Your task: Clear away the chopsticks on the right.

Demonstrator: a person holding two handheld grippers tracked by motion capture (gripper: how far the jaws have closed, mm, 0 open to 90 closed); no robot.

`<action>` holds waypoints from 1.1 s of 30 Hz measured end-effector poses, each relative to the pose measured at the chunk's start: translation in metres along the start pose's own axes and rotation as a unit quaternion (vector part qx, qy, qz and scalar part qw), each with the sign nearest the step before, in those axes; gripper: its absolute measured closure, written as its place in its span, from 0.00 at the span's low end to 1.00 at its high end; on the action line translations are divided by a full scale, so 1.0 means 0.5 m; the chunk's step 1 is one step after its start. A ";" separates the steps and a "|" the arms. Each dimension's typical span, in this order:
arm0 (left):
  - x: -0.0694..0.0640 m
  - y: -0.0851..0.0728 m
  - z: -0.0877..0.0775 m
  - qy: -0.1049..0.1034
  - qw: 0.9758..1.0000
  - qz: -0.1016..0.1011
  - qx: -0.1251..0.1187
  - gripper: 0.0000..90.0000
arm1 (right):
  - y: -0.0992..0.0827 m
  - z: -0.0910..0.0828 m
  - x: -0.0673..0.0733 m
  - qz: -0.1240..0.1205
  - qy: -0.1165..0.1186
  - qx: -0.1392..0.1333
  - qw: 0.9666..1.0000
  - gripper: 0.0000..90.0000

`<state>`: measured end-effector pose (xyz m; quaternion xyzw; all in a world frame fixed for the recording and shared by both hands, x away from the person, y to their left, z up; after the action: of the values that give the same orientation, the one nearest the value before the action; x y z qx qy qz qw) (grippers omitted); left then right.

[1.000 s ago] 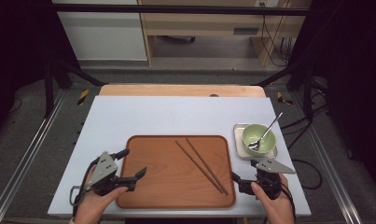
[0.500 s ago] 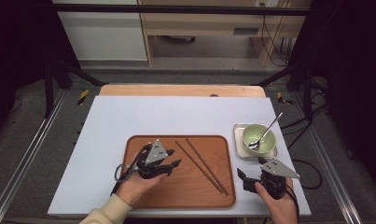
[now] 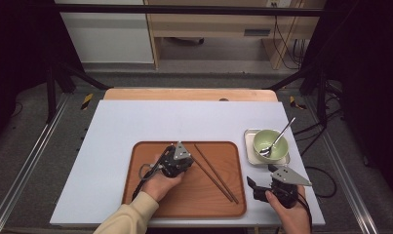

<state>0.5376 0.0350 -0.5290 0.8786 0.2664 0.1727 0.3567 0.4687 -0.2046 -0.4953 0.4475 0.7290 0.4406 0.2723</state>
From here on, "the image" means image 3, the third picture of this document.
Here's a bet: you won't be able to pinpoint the metal spoon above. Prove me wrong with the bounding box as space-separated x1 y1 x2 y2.
259 116 296 158

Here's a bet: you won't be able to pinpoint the white cabinet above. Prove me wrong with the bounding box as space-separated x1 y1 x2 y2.
54 0 154 64

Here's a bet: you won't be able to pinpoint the person's left hand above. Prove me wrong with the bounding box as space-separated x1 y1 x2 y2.
140 155 186 203

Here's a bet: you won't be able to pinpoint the black horizontal frame bar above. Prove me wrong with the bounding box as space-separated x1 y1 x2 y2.
56 3 325 18

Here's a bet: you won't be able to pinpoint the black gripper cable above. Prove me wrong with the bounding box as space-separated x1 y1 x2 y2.
295 191 314 234
131 145 174 201

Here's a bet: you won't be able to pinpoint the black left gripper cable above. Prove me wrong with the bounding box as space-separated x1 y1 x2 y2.
131 145 174 201

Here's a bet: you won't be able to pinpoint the aluminium floor rail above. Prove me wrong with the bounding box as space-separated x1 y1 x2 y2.
302 94 380 234
0 94 70 234

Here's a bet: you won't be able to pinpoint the yellow black floor tape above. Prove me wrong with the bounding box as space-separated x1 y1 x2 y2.
290 96 307 110
80 93 95 111

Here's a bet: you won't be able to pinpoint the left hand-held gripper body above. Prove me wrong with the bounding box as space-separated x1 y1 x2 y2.
158 140 195 178

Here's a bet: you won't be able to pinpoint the brown wooden tray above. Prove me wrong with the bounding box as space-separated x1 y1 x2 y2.
121 140 248 218

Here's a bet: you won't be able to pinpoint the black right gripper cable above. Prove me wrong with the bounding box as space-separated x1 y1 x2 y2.
295 191 314 234

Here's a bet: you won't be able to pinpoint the white power strip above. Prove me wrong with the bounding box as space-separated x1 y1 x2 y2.
265 0 293 8

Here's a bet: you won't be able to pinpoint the black metal stand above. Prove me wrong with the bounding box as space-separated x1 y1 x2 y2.
265 61 329 127
46 61 110 124

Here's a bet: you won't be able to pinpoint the light wooden desk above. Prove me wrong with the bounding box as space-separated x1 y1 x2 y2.
144 0 325 70

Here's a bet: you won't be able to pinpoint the dark teal desk label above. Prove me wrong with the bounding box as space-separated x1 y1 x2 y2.
243 28 271 37

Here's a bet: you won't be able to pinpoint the black hanging cables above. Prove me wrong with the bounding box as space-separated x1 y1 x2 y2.
272 15 307 70

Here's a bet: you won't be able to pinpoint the brown wooden chopstick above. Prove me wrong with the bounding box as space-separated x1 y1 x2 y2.
191 158 235 203
193 143 240 205

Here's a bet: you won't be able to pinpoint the light green bowl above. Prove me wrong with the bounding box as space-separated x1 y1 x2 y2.
253 129 290 161

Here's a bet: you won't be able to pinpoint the black curtain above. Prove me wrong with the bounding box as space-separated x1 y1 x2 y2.
300 0 393 196
0 0 85 140

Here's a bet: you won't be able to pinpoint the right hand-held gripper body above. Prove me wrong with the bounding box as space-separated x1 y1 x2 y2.
253 166 313 209

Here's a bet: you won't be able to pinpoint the black floor cables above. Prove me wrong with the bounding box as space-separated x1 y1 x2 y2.
293 81 345 199

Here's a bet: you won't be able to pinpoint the person's right hand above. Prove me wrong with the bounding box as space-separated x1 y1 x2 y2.
265 190 312 234

